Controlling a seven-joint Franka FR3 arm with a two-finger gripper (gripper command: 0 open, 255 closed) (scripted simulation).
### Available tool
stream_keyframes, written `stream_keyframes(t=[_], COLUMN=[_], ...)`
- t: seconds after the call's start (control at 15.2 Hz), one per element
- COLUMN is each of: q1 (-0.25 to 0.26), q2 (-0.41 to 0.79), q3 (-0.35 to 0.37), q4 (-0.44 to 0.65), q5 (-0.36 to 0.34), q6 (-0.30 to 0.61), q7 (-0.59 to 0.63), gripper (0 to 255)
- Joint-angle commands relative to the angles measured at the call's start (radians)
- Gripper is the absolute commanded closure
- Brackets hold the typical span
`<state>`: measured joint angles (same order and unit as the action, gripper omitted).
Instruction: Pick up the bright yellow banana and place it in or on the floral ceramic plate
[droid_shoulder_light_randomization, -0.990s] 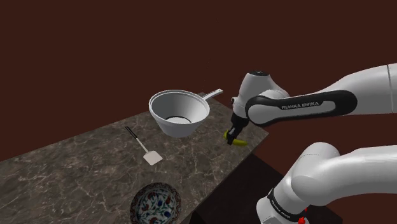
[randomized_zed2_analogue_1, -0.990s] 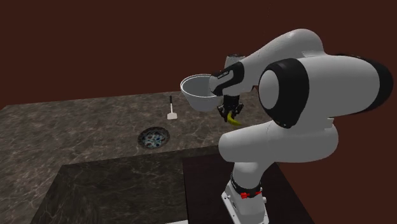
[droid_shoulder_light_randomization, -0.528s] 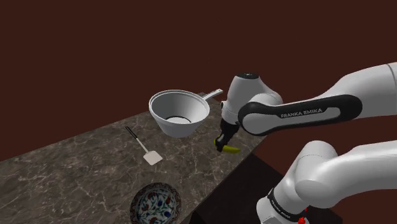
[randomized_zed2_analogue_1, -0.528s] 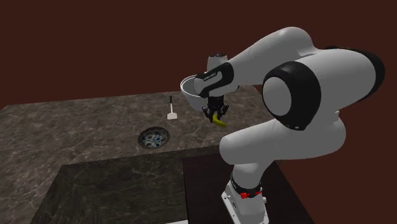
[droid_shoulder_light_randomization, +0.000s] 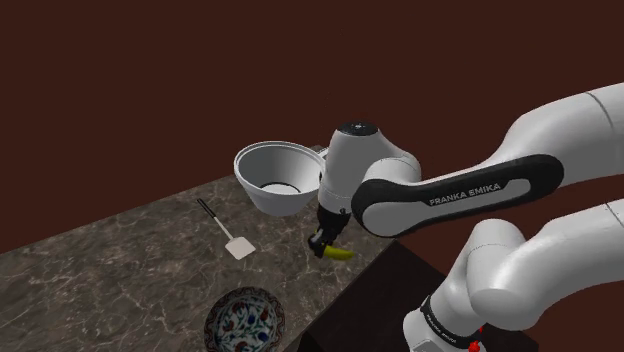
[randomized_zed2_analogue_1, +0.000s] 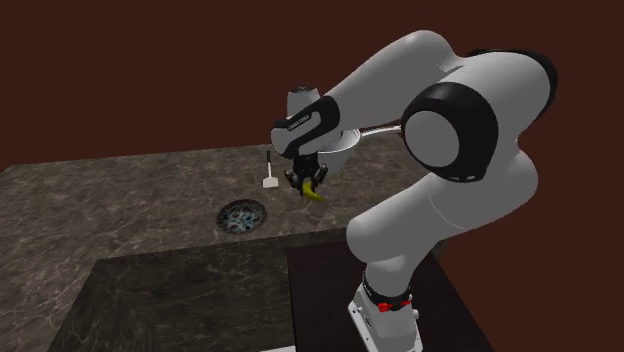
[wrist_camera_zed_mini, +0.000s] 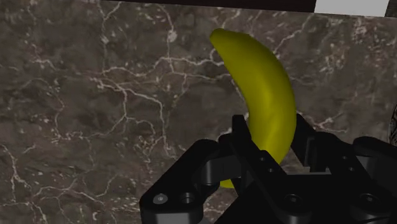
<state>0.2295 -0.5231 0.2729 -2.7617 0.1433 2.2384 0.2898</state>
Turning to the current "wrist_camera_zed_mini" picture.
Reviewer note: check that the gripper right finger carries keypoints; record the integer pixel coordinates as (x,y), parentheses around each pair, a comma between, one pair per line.
(338,161)

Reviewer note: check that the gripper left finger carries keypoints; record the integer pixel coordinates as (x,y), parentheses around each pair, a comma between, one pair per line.
(198,173)

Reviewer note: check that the yellow banana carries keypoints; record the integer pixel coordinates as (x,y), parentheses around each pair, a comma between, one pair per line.
(263,93)

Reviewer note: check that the dark patterned round object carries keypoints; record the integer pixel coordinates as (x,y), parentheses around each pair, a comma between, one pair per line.
(393,127)

